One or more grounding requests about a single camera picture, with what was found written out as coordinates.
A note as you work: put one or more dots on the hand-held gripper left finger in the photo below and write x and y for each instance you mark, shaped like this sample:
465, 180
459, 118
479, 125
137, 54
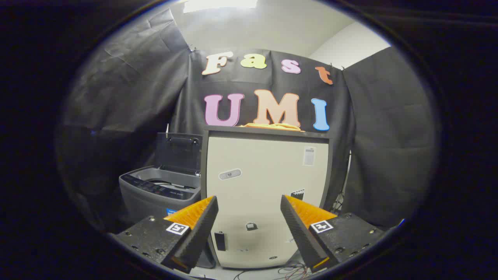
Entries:
202, 229

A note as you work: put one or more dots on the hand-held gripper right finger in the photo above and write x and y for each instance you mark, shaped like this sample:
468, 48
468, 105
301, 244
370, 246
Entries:
297, 229

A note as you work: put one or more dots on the grey washing machine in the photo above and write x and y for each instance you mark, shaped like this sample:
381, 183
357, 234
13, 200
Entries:
151, 198

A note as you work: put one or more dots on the orange shirt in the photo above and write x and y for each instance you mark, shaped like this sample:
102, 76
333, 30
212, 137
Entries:
272, 126

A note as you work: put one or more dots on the black backdrop cloth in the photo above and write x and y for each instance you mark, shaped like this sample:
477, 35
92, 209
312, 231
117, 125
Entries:
124, 101

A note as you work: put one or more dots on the beige cabinet with dark frame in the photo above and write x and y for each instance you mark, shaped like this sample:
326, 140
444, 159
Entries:
264, 175

